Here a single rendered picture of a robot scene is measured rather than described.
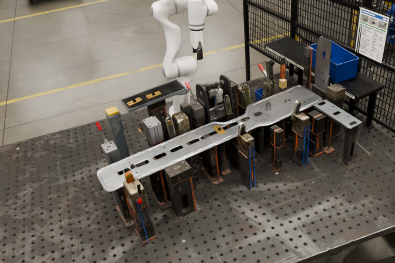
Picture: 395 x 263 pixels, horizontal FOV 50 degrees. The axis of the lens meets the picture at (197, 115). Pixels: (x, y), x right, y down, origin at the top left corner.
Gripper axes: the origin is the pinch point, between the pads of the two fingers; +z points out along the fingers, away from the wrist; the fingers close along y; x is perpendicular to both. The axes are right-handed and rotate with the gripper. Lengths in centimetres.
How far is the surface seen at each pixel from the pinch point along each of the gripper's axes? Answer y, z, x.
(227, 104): 3.2, 33.7, 16.3
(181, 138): 17.5, 41.2, -15.1
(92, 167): -14, 75, -68
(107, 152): 22, 39, -56
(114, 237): 47, 75, -60
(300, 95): 5, 35, 62
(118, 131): 1, 40, -48
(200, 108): 4.3, 32.2, -0.5
